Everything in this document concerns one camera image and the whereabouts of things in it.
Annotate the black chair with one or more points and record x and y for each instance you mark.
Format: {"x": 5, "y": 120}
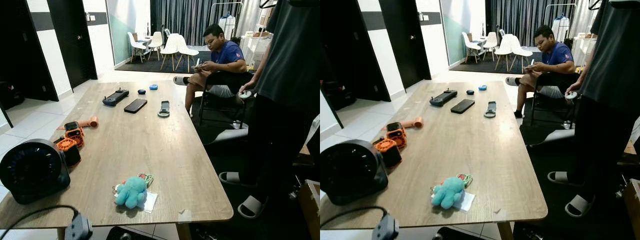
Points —
{"x": 565, "y": 80}
{"x": 240, "y": 79}

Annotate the small dark blue puck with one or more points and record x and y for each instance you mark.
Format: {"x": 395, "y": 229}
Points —
{"x": 141, "y": 91}
{"x": 470, "y": 92}

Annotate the small light blue puck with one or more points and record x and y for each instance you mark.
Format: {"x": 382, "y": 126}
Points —
{"x": 482, "y": 87}
{"x": 153, "y": 87}

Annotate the white card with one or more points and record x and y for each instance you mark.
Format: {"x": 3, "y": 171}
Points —
{"x": 469, "y": 202}
{"x": 151, "y": 202}

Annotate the dark floor rug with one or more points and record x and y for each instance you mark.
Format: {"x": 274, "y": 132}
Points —
{"x": 150, "y": 65}
{"x": 480, "y": 66}

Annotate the dark grey curtain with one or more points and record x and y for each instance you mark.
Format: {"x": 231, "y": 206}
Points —
{"x": 520, "y": 15}
{"x": 185, "y": 15}

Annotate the white cabinet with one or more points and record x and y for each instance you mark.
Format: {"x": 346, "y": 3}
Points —
{"x": 255, "y": 50}
{"x": 582, "y": 50}

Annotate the round black desk fan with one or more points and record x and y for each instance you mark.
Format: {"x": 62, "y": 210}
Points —
{"x": 32, "y": 170}
{"x": 352, "y": 172}

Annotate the wooden box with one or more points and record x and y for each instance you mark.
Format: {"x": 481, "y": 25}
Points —
{"x": 311, "y": 210}
{"x": 632, "y": 210}

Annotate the seated man in blue shirt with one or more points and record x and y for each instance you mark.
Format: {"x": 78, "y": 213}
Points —
{"x": 557, "y": 54}
{"x": 227, "y": 52}

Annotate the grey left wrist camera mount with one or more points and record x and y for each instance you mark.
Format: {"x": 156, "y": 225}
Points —
{"x": 385, "y": 230}
{"x": 78, "y": 229}

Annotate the black bag on floor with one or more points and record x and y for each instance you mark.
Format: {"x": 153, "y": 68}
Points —
{"x": 10, "y": 95}
{"x": 337, "y": 95}

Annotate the black smartphone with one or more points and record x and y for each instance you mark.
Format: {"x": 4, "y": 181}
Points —
{"x": 462, "y": 106}
{"x": 135, "y": 105}

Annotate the black robot foot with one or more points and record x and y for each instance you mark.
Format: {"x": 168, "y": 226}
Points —
{"x": 127, "y": 234}
{"x": 452, "y": 234}

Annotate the black handheld game controller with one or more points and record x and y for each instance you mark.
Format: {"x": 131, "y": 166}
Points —
{"x": 444, "y": 97}
{"x": 116, "y": 97}

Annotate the wooden table leg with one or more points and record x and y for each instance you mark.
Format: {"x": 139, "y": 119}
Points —
{"x": 60, "y": 234}
{"x": 183, "y": 232}
{"x": 505, "y": 231}

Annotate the white handheld controller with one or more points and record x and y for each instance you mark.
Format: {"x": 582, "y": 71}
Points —
{"x": 245, "y": 94}
{"x": 571, "y": 95}

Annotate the grey slipper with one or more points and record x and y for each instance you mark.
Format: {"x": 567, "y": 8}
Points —
{"x": 251, "y": 206}
{"x": 558, "y": 176}
{"x": 579, "y": 205}
{"x": 229, "y": 177}

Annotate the metal clothes rack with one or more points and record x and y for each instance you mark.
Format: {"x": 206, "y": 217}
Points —
{"x": 559, "y": 4}
{"x": 226, "y": 3}

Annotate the standing person in dark clothes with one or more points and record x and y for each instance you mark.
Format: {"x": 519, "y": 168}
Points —
{"x": 290, "y": 60}
{"x": 615, "y": 60}

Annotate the wooden table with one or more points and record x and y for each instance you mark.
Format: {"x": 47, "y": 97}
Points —
{"x": 475, "y": 150}
{"x": 150, "y": 150}

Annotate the black door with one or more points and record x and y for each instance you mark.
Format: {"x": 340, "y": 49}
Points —
{"x": 350, "y": 45}
{"x": 405, "y": 40}
{"x": 72, "y": 40}
{"x": 22, "y": 45}

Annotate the white hanging garment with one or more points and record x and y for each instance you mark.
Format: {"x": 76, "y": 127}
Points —
{"x": 227, "y": 22}
{"x": 561, "y": 25}

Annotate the white wall light switch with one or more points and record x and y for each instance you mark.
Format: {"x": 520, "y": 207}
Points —
{"x": 90, "y": 17}
{"x": 423, "y": 17}

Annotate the white dining chair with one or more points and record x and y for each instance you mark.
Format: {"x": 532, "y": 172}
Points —
{"x": 156, "y": 40}
{"x": 491, "y": 40}
{"x": 520, "y": 50}
{"x": 186, "y": 49}
{"x": 134, "y": 44}
{"x": 170, "y": 46}
{"x": 503, "y": 46}
{"x": 469, "y": 44}

